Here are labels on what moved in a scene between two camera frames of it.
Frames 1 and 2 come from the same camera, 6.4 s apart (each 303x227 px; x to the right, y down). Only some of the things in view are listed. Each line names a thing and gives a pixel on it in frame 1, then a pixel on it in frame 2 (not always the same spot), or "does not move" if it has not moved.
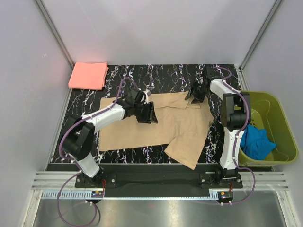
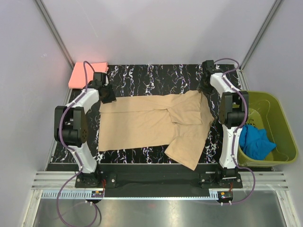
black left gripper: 146,119 to 111,97
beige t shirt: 182,125 does not move
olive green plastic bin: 267,113 does not move
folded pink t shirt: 91,76 does not move
